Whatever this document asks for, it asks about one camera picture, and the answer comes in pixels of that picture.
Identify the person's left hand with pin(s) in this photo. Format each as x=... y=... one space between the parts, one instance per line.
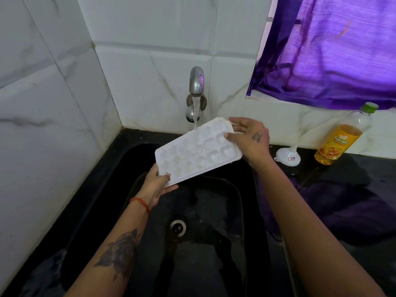
x=153 y=190

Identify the person's right hand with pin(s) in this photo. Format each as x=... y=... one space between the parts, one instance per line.
x=255 y=145

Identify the white plastic funnel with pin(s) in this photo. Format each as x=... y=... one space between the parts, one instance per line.
x=287 y=156

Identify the white ice tray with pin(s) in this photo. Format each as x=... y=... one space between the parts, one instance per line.
x=191 y=151

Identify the orange juice bottle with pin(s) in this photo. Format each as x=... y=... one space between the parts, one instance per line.
x=337 y=142

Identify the green bottle cap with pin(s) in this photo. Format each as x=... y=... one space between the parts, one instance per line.
x=369 y=107

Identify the person's left forearm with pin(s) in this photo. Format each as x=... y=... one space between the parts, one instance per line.
x=117 y=244

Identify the person's right forearm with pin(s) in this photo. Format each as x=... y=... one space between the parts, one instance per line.
x=309 y=238

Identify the metal sink drain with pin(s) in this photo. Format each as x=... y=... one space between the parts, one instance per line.
x=178 y=228

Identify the black sink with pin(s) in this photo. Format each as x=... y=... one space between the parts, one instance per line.
x=210 y=259

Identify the purple curtain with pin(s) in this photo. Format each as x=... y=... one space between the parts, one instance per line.
x=325 y=52

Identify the chrome wall tap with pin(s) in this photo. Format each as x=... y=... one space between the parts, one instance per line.
x=196 y=77

